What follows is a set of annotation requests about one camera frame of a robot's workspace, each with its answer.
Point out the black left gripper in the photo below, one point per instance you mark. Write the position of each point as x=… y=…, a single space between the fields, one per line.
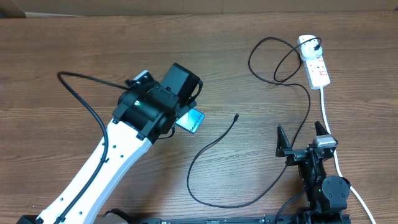
x=185 y=108

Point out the brown cardboard backdrop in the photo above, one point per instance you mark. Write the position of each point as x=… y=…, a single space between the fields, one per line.
x=22 y=8

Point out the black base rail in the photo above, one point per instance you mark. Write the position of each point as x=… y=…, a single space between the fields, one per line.
x=118 y=216

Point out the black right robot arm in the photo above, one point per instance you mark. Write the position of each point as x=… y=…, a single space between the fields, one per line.
x=326 y=194

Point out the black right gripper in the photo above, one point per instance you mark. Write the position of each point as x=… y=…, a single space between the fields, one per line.
x=283 y=150

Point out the black smartphone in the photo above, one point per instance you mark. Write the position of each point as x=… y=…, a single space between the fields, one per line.
x=191 y=121

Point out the white charger plug adapter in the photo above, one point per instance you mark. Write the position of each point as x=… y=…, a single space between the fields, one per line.
x=310 y=47

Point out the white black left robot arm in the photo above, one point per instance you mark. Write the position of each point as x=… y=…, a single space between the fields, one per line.
x=146 y=110

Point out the white power strip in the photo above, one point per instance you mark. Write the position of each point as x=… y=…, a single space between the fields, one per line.
x=317 y=73

